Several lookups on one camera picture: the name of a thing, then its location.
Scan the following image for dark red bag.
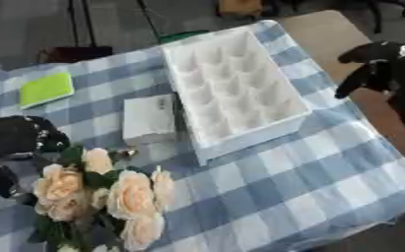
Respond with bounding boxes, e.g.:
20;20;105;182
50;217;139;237
34;45;116;64

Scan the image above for tan cardboard box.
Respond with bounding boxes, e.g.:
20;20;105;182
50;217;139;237
217;0;266;18

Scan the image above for small white box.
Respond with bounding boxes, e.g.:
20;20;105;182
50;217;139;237
120;94;178;146

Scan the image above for green sponge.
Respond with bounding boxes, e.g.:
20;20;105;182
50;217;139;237
17;71;77;110

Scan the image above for white moulded tray box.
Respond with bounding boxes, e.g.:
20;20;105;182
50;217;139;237
161;25;314;166

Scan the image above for green flat object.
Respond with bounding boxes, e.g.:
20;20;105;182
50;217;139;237
157;30;211;44

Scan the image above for cream artificial rose bouquet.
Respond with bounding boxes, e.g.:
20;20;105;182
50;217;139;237
28;145;178;252

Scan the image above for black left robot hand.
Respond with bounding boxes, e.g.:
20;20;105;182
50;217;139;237
0;114;73;208

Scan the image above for black tripod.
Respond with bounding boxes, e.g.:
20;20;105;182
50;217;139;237
65;0;163;48

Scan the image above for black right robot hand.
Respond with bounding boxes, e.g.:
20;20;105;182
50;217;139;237
333;40;405;144

